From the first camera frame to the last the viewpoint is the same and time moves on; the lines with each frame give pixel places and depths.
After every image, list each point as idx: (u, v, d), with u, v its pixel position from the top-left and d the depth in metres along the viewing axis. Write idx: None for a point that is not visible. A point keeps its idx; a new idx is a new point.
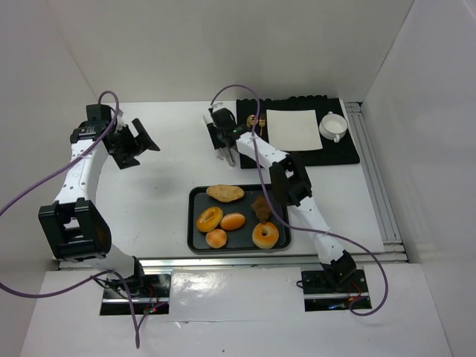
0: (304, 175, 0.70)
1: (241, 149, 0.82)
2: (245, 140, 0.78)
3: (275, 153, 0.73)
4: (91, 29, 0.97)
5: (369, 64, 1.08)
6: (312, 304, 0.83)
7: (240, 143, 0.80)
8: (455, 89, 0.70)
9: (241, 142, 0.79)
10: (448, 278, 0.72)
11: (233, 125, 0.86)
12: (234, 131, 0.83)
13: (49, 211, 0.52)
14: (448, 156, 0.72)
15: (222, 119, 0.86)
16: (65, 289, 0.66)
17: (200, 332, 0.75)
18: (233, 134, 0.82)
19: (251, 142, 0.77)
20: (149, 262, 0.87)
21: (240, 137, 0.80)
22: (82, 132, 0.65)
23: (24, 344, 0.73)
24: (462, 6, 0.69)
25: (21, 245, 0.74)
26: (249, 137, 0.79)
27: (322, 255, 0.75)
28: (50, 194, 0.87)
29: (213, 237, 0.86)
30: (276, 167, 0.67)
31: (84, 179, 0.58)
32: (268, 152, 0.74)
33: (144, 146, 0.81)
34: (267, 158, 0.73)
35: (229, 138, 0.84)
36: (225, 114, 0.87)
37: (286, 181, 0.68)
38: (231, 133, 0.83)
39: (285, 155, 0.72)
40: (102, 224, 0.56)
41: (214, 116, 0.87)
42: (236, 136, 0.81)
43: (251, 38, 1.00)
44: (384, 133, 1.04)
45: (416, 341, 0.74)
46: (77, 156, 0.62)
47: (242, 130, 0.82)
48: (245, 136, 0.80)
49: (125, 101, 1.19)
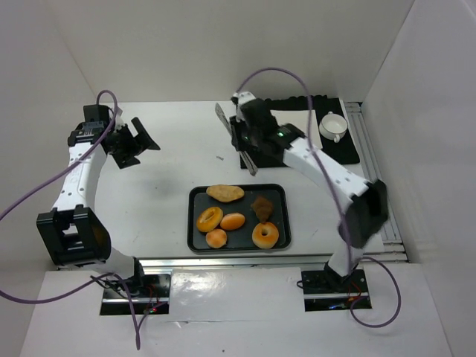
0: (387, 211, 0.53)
1: (288, 161, 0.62)
2: (301, 152, 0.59)
3: (351, 180, 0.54)
4: (91, 30, 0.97)
5: (370, 64, 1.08)
6: (312, 304, 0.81)
7: (291, 156, 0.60)
8: (455, 89, 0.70)
9: (294, 154, 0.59)
10: (448, 278, 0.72)
11: (272, 124, 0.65)
12: (280, 134, 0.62)
13: (47, 219, 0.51)
14: (448, 156, 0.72)
15: (258, 116, 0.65)
16: (63, 295, 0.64)
17: (200, 332, 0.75)
18: (280, 139, 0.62)
19: (311, 157, 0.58)
20: (149, 262, 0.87)
21: (293, 149, 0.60)
22: (79, 134, 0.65)
23: (24, 344, 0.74)
24: (462, 6, 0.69)
25: (21, 245, 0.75)
26: (305, 149, 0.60)
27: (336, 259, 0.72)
28: (50, 195, 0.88)
29: (213, 237, 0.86)
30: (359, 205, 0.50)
31: (82, 185, 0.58)
32: (339, 176, 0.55)
33: (143, 146, 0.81)
34: (339, 185, 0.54)
35: (272, 144, 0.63)
36: (262, 109, 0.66)
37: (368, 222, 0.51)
38: (275, 137, 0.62)
39: (364, 182, 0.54)
40: (101, 228, 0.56)
41: (247, 109, 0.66)
42: (285, 144, 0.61)
43: (251, 38, 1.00)
44: (384, 133, 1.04)
45: (416, 341, 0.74)
46: (75, 160, 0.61)
47: (289, 135, 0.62)
48: (297, 146, 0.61)
49: (124, 101, 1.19)
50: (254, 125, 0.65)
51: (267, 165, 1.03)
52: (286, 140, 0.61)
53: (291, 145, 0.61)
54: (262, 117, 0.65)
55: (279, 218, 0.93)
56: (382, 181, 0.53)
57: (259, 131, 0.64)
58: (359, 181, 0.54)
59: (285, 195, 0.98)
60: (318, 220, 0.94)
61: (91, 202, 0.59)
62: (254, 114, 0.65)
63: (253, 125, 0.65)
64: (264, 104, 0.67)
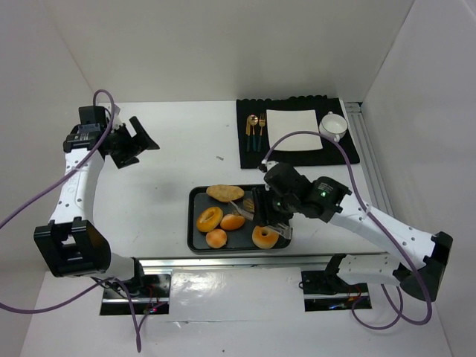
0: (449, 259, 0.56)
1: (335, 221, 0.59)
2: (355, 214, 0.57)
3: (416, 239, 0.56)
4: (91, 30, 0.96)
5: (370, 64, 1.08)
6: (312, 304, 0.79)
7: (343, 219, 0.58)
8: (455, 90, 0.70)
9: (347, 216, 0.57)
10: (448, 278, 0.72)
11: (306, 184, 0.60)
12: (321, 193, 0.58)
13: (44, 232, 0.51)
14: (448, 157, 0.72)
15: (288, 181, 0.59)
16: (54, 307, 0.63)
17: (200, 332, 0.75)
18: (325, 198, 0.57)
19: (367, 218, 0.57)
20: (149, 262, 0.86)
21: (344, 211, 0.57)
22: (75, 139, 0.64)
23: (24, 345, 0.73)
24: (462, 7, 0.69)
25: (21, 245, 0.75)
26: (357, 209, 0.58)
27: (343, 265, 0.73)
28: (50, 195, 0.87)
29: (213, 237, 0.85)
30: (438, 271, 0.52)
31: (79, 195, 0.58)
32: (403, 236, 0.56)
33: (143, 146, 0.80)
34: (407, 248, 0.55)
35: (314, 205, 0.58)
36: (290, 174, 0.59)
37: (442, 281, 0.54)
38: (316, 198, 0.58)
39: (428, 237, 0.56)
40: (100, 239, 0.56)
41: (277, 181, 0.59)
42: (335, 207, 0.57)
43: (251, 38, 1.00)
44: (384, 133, 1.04)
45: (416, 341, 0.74)
46: (71, 168, 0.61)
47: (332, 192, 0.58)
48: (346, 204, 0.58)
49: (123, 101, 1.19)
50: (290, 195, 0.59)
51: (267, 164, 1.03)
52: (331, 200, 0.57)
53: (339, 206, 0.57)
54: (294, 181, 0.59)
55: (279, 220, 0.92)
56: (444, 233, 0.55)
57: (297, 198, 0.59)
58: (425, 239, 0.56)
59: None
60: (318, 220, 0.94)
61: (88, 207, 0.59)
62: (286, 182, 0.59)
63: (289, 195, 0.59)
64: (288, 166, 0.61)
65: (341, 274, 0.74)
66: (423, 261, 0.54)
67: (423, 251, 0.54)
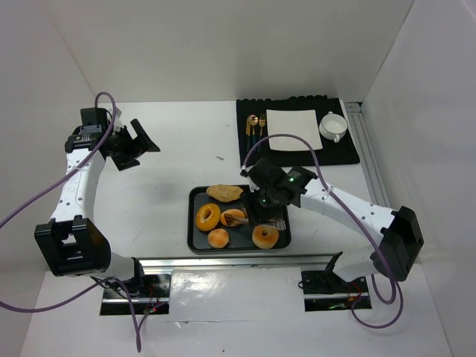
0: (419, 234, 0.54)
1: (305, 204, 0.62)
2: (318, 194, 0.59)
3: (375, 213, 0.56)
4: (91, 30, 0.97)
5: (370, 64, 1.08)
6: (312, 304, 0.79)
7: (308, 199, 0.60)
8: (455, 89, 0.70)
9: (311, 197, 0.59)
10: (448, 277, 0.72)
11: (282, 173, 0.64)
12: (290, 179, 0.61)
13: (45, 230, 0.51)
14: (448, 157, 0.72)
15: (263, 172, 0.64)
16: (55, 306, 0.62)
17: (200, 332, 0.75)
18: (292, 183, 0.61)
19: (329, 196, 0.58)
20: (150, 262, 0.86)
21: (308, 193, 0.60)
22: (77, 140, 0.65)
23: (25, 343, 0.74)
24: (462, 7, 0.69)
25: (22, 245, 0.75)
26: (320, 190, 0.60)
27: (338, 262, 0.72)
28: (50, 195, 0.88)
29: (216, 237, 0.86)
30: (393, 239, 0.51)
31: (80, 195, 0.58)
32: (363, 211, 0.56)
33: (143, 147, 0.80)
34: (367, 222, 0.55)
35: (285, 191, 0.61)
36: (265, 166, 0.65)
37: (405, 254, 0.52)
38: (287, 184, 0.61)
39: (390, 211, 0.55)
40: (100, 236, 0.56)
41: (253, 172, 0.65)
42: (300, 190, 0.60)
43: (251, 38, 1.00)
44: (384, 133, 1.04)
45: (416, 341, 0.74)
46: (73, 167, 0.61)
47: (300, 178, 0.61)
48: (312, 187, 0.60)
49: (124, 101, 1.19)
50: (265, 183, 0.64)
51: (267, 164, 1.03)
52: (298, 184, 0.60)
53: (304, 188, 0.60)
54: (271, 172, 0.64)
55: None
56: (405, 207, 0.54)
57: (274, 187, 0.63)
58: (384, 213, 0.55)
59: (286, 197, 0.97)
60: (318, 220, 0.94)
61: (89, 208, 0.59)
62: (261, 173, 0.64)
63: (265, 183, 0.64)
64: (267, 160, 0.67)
65: (336, 269, 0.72)
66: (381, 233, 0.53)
67: (381, 222, 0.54)
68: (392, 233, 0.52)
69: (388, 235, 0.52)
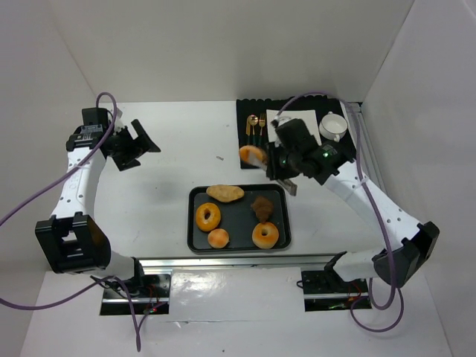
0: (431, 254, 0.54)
1: (331, 185, 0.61)
2: (350, 181, 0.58)
3: (401, 221, 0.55)
4: (91, 30, 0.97)
5: (369, 64, 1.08)
6: (312, 304, 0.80)
7: (338, 182, 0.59)
8: (455, 89, 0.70)
9: (341, 181, 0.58)
10: (448, 278, 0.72)
11: (312, 142, 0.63)
12: (324, 155, 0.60)
13: (46, 227, 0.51)
14: (448, 157, 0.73)
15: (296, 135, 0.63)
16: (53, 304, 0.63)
17: (200, 332, 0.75)
18: (326, 159, 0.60)
19: (359, 188, 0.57)
20: (150, 262, 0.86)
21: (341, 175, 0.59)
22: (78, 139, 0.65)
23: (25, 343, 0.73)
24: (462, 7, 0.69)
25: (22, 245, 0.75)
26: (353, 177, 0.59)
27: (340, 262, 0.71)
28: (50, 195, 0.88)
29: (216, 237, 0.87)
30: (410, 253, 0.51)
31: (81, 192, 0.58)
32: (390, 214, 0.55)
33: (143, 147, 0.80)
34: (390, 224, 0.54)
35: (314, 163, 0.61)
36: (298, 129, 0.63)
37: (414, 269, 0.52)
38: (319, 158, 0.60)
39: (416, 223, 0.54)
40: (100, 233, 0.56)
41: (283, 132, 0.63)
42: (332, 169, 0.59)
43: (251, 38, 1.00)
44: (384, 133, 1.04)
45: (416, 341, 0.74)
46: (74, 165, 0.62)
47: (335, 155, 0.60)
48: (345, 170, 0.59)
49: (124, 101, 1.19)
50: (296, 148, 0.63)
51: None
52: (332, 163, 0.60)
53: (337, 169, 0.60)
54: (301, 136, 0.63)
55: (279, 219, 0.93)
56: (433, 222, 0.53)
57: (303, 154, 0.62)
58: (411, 223, 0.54)
59: (285, 197, 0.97)
60: (318, 220, 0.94)
61: (90, 207, 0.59)
62: (292, 135, 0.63)
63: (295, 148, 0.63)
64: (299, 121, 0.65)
65: (336, 268, 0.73)
66: (401, 242, 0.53)
67: (404, 233, 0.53)
68: (410, 247, 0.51)
69: (407, 247, 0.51)
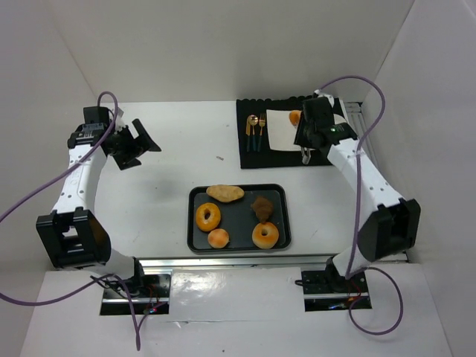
0: (411, 233, 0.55)
1: (332, 155, 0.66)
2: (346, 152, 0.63)
3: (384, 191, 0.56)
4: (91, 30, 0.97)
5: (369, 64, 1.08)
6: (312, 304, 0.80)
7: (337, 152, 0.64)
8: (455, 89, 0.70)
9: (339, 151, 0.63)
10: (448, 277, 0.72)
11: (330, 120, 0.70)
12: (332, 129, 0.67)
13: (47, 222, 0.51)
14: (448, 156, 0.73)
15: (316, 110, 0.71)
16: (53, 300, 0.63)
17: (200, 332, 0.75)
18: (332, 133, 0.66)
19: (353, 158, 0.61)
20: (150, 262, 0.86)
21: (340, 146, 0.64)
22: (79, 136, 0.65)
23: (24, 343, 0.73)
24: (462, 7, 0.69)
25: (21, 245, 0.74)
26: (351, 149, 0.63)
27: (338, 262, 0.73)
28: (50, 195, 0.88)
29: (215, 237, 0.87)
30: (384, 216, 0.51)
31: (82, 187, 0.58)
32: (375, 184, 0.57)
33: (144, 147, 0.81)
34: (370, 192, 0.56)
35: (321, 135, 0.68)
36: (322, 105, 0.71)
37: (387, 236, 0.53)
38: (327, 131, 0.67)
39: (398, 197, 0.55)
40: (101, 229, 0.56)
41: (307, 105, 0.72)
42: (334, 140, 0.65)
43: (251, 38, 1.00)
44: (383, 133, 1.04)
45: (416, 341, 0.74)
46: (75, 162, 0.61)
47: (342, 132, 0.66)
48: (346, 144, 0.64)
49: (124, 101, 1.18)
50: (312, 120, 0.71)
51: (267, 165, 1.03)
52: (336, 136, 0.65)
53: (338, 141, 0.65)
54: (322, 112, 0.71)
55: (279, 218, 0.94)
56: (415, 200, 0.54)
57: (317, 126, 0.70)
58: (393, 196, 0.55)
59: (285, 197, 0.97)
60: (318, 220, 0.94)
61: (90, 204, 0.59)
62: (314, 110, 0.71)
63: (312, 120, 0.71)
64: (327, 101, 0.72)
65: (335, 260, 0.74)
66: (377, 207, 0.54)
67: (383, 200, 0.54)
68: (385, 211, 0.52)
69: (381, 210, 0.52)
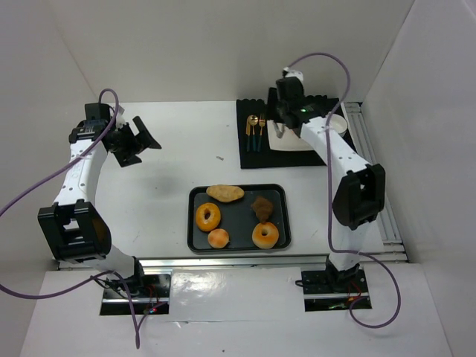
0: (381, 195, 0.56)
1: (303, 134, 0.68)
2: (317, 128, 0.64)
3: (352, 159, 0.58)
4: (91, 30, 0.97)
5: (370, 64, 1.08)
6: (312, 305, 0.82)
7: (306, 130, 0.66)
8: (454, 89, 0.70)
9: (310, 128, 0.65)
10: (448, 277, 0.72)
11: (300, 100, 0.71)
12: (303, 110, 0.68)
13: (48, 213, 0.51)
14: (448, 155, 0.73)
15: (290, 91, 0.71)
16: (56, 294, 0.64)
17: (200, 332, 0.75)
18: (302, 112, 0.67)
19: (323, 134, 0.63)
20: (149, 262, 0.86)
21: (310, 123, 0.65)
22: (80, 132, 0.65)
23: (24, 343, 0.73)
24: (462, 7, 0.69)
25: (21, 245, 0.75)
26: (320, 126, 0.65)
27: (338, 260, 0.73)
28: (50, 194, 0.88)
29: (216, 237, 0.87)
30: (352, 179, 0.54)
31: (83, 180, 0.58)
32: (343, 154, 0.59)
33: (144, 144, 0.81)
34: (341, 161, 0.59)
35: (292, 114, 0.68)
36: (294, 85, 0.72)
37: (358, 199, 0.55)
38: (297, 111, 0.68)
39: (364, 163, 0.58)
40: (101, 222, 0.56)
41: (280, 86, 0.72)
42: (305, 118, 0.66)
43: (251, 38, 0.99)
44: (384, 134, 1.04)
45: (416, 341, 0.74)
46: (76, 156, 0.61)
47: (312, 111, 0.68)
48: (315, 122, 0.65)
49: (125, 101, 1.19)
50: (283, 100, 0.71)
51: (267, 164, 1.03)
52: (306, 115, 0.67)
53: (308, 120, 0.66)
54: (293, 93, 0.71)
55: (279, 218, 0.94)
56: (381, 165, 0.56)
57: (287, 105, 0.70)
58: (360, 163, 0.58)
59: (285, 197, 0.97)
60: (318, 220, 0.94)
61: (91, 198, 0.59)
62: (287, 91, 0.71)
63: (283, 100, 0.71)
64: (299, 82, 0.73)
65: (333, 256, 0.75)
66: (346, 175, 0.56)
67: (350, 166, 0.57)
68: (352, 175, 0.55)
69: (349, 175, 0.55)
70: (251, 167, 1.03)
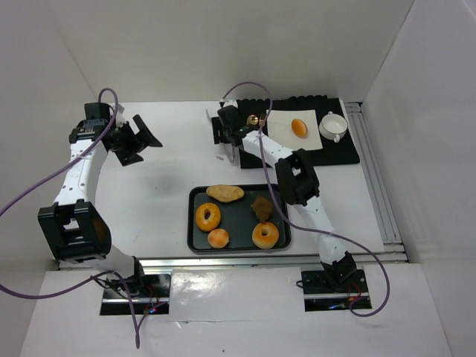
0: (312, 172, 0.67)
1: (246, 146, 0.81)
2: (253, 139, 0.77)
3: (282, 150, 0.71)
4: (91, 30, 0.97)
5: (370, 64, 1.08)
6: (312, 305, 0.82)
7: (247, 142, 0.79)
8: (454, 89, 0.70)
9: (248, 140, 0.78)
10: (448, 278, 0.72)
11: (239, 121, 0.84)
12: (241, 131, 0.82)
13: (48, 213, 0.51)
14: (447, 156, 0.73)
15: (228, 117, 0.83)
16: (56, 294, 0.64)
17: (201, 332, 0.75)
18: (241, 133, 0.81)
19: (258, 140, 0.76)
20: (149, 262, 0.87)
21: (248, 137, 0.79)
22: (81, 132, 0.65)
23: (24, 343, 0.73)
24: (463, 7, 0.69)
25: (21, 245, 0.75)
26: (255, 135, 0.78)
27: (323, 255, 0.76)
28: (50, 194, 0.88)
29: (216, 237, 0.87)
30: (282, 163, 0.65)
31: (83, 180, 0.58)
32: (274, 149, 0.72)
33: (144, 143, 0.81)
34: (274, 155, 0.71)
35: (235, 137, 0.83)
36: (232, 111, 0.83)
37: (294, 179, 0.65)
38: (238, 132, 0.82)
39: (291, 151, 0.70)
40: (101, 222, 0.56)
41: (221, 114, 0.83)
42: (243, 135, 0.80)
43: (251, 38, 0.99)
44: (383, 133, 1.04)
45: (416, 341, 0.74)
46: (76, 156, 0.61)
47: (248, 129, 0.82)
48: (251, 135, 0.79)
49: (125, 101, 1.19)
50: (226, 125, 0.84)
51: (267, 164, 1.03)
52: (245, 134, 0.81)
53: (245, 136, 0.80)
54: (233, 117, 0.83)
55: (279, 218, 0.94)
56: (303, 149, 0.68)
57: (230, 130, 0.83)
58: (288, 151, 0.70)
59: None
60: None
61: (91, 198, 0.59)
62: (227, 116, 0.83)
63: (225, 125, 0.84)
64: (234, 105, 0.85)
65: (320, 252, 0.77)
66: None
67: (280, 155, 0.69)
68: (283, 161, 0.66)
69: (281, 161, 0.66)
70: (251, 167, 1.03)
